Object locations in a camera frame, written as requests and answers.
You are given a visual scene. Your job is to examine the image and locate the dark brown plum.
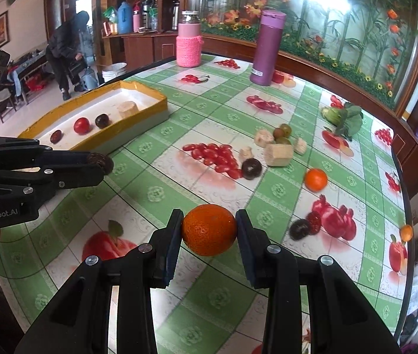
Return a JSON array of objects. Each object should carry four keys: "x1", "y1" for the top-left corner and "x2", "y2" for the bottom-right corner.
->
[{"x1": 90, "y1": 153, "x2": 114, "y2": 174}]

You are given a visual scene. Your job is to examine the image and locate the white plastic bucket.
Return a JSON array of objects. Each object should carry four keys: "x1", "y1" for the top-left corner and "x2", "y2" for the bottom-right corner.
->
[{"x1": 102, "y1": 63, "x2": 128, "y2": 84}]

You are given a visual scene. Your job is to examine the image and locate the purple thermos bottle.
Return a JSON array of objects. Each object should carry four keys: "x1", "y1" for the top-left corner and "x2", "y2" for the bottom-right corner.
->
[{"x1": 249, "y1": 10, "x2": 287, "y2": 86}]

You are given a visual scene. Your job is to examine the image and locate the flower-print glass panel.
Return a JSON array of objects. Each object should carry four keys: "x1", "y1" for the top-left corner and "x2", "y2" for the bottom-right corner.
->
[{"x1": 181, "y1": 0, "x2": 418, "y2": 111}]

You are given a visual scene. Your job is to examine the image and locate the green leafy vegetable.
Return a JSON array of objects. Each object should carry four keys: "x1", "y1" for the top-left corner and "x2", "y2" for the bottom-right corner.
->
[{"x1": 321, "y1": 103, "x2": 364, "y2": 141}]

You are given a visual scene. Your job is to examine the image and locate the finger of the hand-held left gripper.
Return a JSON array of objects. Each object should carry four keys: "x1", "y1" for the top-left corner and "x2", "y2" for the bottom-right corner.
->
[
  {"x1": 0, "y1": 165, "x2": 105, "y2": 197},
  {"x1": 0, "y1": 136, "x2": 101, "y2": 171}
]

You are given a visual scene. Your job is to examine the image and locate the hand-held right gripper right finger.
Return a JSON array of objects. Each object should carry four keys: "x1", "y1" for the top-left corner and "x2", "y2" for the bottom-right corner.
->
[{"x1": 234, "y1": 209, "x2": 403, "y2": 354}]

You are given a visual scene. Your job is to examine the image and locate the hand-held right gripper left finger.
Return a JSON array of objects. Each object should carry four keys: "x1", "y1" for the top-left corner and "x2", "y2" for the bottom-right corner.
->
[{"x1": 13, "y1": 209, "x2": 184, "y2": 354}]

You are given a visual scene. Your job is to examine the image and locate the grey-blue water jug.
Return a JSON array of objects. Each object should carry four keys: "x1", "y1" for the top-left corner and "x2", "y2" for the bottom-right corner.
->
[{"x1": 84, "y1": 67, "x2": 98, "y2": 90}]

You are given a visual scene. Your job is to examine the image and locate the green fruit-print tablecloth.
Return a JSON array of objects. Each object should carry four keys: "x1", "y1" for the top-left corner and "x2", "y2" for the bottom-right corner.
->
[{"x1": 0, "y1": 53, "x2": 414, "y2": 354}]

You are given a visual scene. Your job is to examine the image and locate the red tomato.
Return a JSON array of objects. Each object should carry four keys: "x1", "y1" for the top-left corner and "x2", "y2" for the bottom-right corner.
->
[{"x1": 74, "y1": 117, "x2": 91, "y2": 135}]

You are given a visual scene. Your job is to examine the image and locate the medium orange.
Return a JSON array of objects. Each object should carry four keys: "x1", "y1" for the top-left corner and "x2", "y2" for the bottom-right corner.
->
[{"x1": 304, "y1": 168, "x2": 328, "y2": 192}]

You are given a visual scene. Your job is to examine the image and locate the pink knitted jar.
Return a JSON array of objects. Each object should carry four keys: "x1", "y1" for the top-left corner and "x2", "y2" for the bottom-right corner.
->
[{"x1": 176, "y1": 10, "x2": 204, "y2": 68}]

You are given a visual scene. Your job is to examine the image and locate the large orange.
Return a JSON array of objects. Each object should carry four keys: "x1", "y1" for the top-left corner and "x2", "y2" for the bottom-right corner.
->
[{"x1": 181, "y1": 204, "x2": 238, "y2": 257}]

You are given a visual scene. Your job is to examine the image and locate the yellow-rimmed white tray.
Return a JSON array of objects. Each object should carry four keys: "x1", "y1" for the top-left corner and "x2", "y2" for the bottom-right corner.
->
[{"x1": 18, "y1": 80, "x2": 169, "y2": 154}]

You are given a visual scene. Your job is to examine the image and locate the blue plastic jug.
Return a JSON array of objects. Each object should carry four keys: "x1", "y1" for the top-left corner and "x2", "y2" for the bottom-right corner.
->
[{"x1": 117, "y1": 2, "x2": 133, "y2": 34}]

